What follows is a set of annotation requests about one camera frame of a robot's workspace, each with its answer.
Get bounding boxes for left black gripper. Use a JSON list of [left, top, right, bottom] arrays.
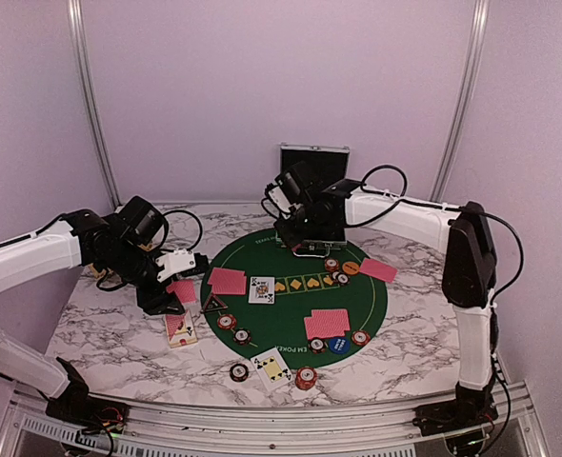
[[100, 239, 184, 315]]

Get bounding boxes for red playing card deck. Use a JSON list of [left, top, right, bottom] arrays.
[[167, 279, 197, 304]]

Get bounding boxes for red card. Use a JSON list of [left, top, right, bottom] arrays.
[[311, 308, 351, 331], [304, 317, 345, 340], [359, 258, 397, 283], [207, 267, 245, 288], [211, 277, 247, 296]]

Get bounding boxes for triangular black red dealer button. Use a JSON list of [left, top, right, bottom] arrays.
[[201, 294, 228, 313]]

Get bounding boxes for orange big blind button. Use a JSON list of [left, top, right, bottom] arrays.
[[342, 261, 360, 276]]

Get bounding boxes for black 100 chips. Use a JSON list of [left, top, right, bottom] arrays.
[[308, 338, 328, 354], [233, 328, 251, 346], [331, 271, 351, 287]]

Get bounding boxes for king of clubs card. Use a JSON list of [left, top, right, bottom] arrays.
[[248, 276, 275, 305]]

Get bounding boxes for black red 100 chip stack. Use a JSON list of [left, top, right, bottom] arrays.
[[230, 363, 250, 383]]

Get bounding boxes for four of clubs card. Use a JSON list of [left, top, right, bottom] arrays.
[[250, 348, 293, 391]]

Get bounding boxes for blue small blind button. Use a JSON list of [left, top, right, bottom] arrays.
[[328, 337, 351, 355]]

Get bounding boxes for red yellow 5 chip stack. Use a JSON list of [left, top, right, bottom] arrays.
[[295, 367, 318, 390]]

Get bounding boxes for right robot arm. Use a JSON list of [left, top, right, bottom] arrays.
[[264, 162, 498, 436]]

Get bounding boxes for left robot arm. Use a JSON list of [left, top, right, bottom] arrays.
[[0, 196, 209, 431]]

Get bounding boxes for aluminium poker chip case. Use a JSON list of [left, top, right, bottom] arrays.
[[279, 143, 350, 257]]

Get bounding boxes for playing card box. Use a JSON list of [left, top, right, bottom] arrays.
[[164, 310, 198, 348]]

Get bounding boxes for woven bamboo basket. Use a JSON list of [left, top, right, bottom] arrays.
[[89, 264, 113, 280]]

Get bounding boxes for round green poker mat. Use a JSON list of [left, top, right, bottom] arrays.
[[205, 228, 388, 369]]

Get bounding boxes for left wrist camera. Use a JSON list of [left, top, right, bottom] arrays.
[[155, 249, 196, 283]]

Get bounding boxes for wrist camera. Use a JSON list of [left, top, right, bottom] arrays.
[[155, 249, 196, 283], [264, 183, 292, 214]]

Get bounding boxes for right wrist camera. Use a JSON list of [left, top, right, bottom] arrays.
[[264, 183, 292, 214]]

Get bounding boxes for right aluminium frame post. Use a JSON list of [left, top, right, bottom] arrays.
[[429, 0, 491, 202]]

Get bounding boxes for aluminium frame post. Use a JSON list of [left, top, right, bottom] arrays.
[[67, 0, 121, 208], [429, 0, 491, 202]]

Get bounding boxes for front aluminium rail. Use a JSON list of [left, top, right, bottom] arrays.
[[0, 383, 549, 456]]

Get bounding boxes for left aluminium frame post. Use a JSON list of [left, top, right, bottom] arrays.
[[67, 0, 121, 208]]

